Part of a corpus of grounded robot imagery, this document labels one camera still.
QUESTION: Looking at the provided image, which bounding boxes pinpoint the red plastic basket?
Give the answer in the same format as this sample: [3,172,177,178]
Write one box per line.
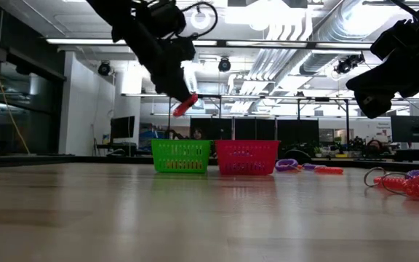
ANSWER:
[215,139,282,176]

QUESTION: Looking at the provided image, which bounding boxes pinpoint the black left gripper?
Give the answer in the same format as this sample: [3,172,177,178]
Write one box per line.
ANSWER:
[136,25,199,104]

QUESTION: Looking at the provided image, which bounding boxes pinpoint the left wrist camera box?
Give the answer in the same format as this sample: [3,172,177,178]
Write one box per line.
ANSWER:
[147,1,188,38]

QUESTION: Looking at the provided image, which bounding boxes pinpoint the yellow cable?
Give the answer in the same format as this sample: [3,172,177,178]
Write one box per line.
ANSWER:
[0,0,31,154]

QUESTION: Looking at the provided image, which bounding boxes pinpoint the white ring ceiling lamp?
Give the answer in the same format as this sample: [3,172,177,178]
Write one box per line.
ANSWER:
[189,9,212,31]

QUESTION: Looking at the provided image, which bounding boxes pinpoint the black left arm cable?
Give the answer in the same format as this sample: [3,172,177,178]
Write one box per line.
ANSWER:
[175,1,219,40]

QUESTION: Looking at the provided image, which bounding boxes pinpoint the black metal frame rig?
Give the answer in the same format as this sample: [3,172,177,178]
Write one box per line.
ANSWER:
[165,92,352,143]

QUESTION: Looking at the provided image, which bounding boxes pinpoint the black table edge rail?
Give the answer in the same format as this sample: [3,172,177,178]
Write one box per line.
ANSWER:
[0,155,419,172]

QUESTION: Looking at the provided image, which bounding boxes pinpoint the black ceiling camera rig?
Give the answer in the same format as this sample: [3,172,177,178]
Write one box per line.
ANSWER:
[334,53,366,75]

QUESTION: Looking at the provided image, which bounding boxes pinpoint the black office chair back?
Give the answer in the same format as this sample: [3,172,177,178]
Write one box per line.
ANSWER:
[283,148,314,165]

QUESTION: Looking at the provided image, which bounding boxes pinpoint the silver ceiling air duct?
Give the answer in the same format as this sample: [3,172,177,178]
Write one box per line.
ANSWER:
[298,0,378,76]

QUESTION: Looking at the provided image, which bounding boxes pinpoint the black divider panel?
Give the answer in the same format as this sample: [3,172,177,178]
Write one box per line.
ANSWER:
[255,117,277,141]
[190,117,233,141]
[277,119,320,146]
[234,117,256,141]

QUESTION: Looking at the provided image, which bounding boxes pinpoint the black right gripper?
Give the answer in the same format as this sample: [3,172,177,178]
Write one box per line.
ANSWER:
[346,20,419,119]

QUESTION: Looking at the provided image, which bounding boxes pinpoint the black computer monitor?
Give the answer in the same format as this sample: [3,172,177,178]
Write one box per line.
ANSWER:
[109,115,136,140]
[390,115,419,143]

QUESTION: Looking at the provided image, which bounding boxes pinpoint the black ceiling spotlight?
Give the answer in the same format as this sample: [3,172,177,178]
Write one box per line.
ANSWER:
[97,60,113,77]
[218,57,232,73]

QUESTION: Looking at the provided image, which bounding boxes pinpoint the green plastic basket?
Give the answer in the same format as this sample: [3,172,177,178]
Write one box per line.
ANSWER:
[151,138,212,174]

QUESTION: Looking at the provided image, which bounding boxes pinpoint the black desk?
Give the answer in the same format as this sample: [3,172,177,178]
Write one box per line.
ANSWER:
[95,142,138,158]

